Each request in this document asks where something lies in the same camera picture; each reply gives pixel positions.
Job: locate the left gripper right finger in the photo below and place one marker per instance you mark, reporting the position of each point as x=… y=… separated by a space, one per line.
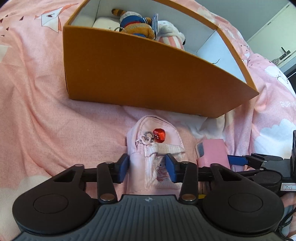
x=186 y=173

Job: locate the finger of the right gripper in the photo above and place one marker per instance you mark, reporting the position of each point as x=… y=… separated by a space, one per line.
x=253 y=160

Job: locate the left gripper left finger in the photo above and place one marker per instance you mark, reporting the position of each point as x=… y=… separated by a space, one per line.
x=108 y=174

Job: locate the pink mini backpack pouch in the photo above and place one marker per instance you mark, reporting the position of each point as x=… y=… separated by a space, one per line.
x=147 y=174

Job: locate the white dog plush striped outfit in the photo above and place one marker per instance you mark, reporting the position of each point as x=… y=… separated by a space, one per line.
x=168 y=34

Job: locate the raccoon plush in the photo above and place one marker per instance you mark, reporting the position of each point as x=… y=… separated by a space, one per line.
x=135 y=24

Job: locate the person's right hand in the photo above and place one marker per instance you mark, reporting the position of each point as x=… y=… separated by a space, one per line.
x=289 y=199

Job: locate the pink phone case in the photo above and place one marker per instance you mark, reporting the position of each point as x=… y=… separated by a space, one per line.
x=212 y=151

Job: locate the pink patterned bed quilt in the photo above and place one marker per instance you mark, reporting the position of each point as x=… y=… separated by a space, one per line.
x=43 y=132

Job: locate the orange cardboard storage box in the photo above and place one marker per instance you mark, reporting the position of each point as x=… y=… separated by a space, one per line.
x=207 y=78

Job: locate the white rectangular case with text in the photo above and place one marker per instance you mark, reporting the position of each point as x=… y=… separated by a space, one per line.
x=106 y=23

